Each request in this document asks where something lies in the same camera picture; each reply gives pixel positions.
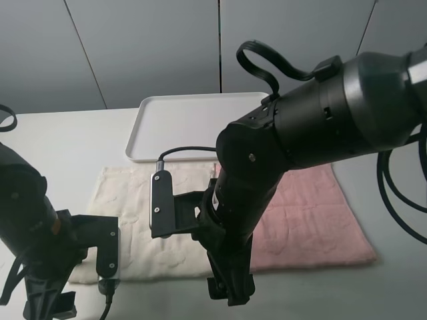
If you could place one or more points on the pink towel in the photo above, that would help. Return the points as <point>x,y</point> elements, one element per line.
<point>309,224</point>

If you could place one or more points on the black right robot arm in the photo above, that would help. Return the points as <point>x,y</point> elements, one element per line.
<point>337,111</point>

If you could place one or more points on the white plastic tray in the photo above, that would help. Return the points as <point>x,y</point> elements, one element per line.
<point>166,122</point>

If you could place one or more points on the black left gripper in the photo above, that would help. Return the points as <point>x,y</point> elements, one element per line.
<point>49,244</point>

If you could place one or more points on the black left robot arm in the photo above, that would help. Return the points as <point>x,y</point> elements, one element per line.
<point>23,187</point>

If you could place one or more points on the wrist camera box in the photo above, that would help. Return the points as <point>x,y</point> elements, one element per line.
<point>162,210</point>
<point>108,246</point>

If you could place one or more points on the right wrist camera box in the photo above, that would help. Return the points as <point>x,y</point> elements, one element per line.
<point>162,210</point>

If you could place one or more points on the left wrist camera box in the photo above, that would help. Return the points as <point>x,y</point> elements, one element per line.
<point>108,246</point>

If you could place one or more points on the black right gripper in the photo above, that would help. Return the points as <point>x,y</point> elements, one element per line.
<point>228,242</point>

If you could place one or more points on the cream white towel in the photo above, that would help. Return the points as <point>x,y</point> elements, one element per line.
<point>124,192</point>

